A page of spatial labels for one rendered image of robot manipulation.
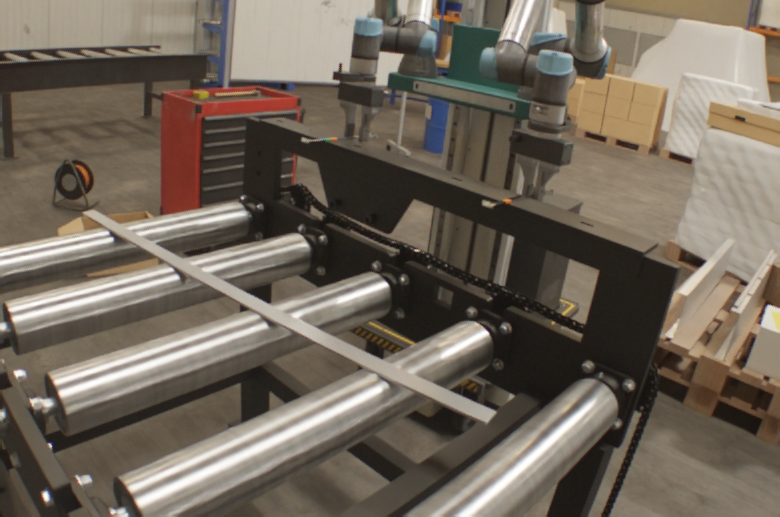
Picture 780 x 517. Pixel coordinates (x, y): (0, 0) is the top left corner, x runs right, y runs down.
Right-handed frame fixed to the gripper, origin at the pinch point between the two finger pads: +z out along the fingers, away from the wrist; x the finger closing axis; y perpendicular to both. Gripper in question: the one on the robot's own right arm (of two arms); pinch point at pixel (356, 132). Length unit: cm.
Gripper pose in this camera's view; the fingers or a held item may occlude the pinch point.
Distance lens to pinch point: 167.6
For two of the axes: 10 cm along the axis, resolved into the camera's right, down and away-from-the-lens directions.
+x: -7.4, -3.0, 6.0
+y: 6.6, -1.7, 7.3
